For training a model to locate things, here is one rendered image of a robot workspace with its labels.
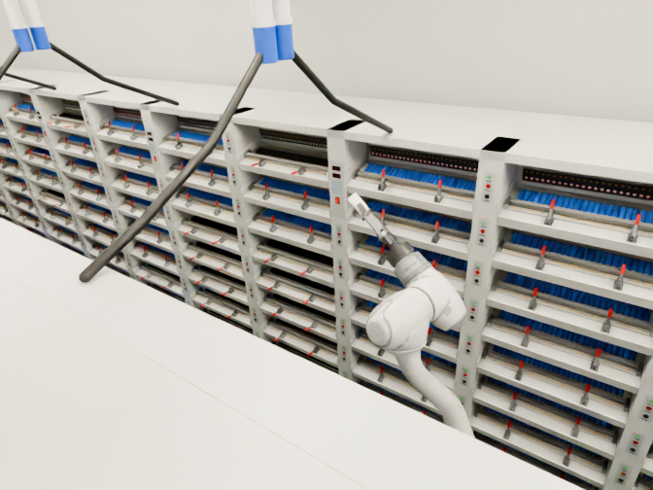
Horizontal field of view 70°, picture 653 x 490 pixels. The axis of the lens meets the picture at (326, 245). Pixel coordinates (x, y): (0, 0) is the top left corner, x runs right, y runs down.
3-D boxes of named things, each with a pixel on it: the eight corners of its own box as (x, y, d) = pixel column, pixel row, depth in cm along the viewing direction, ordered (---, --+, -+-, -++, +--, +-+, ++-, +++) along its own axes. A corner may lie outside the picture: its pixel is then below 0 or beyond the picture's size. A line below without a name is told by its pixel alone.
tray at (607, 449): (612, 460, 198) (617, 450, 192) (472, 401, 230) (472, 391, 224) (622, 419, 209) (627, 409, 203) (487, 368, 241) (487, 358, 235)
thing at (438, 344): (457, 364, 226) (456, 347, 217) (351, 323, 258) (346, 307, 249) (472, 332, 237) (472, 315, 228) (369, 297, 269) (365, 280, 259)
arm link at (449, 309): (441, 259, 124) (412, 275, 115) (481, 305, 119) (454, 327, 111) (419, 281, 131) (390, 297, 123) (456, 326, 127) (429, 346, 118)
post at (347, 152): (353, 407, 288) (343, 131, 206) (340, 401, 292) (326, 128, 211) (369, 387, 302) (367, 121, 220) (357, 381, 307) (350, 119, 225)
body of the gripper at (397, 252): (416, 254, 130) (395, 228, 132) (415, 248, 122) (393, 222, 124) (395, 270, 130) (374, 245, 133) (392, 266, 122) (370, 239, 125)
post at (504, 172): (463, 463, 251) (505, 153, 169) (446, 454, 256) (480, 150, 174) (476, 437, 265) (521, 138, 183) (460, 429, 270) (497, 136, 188)
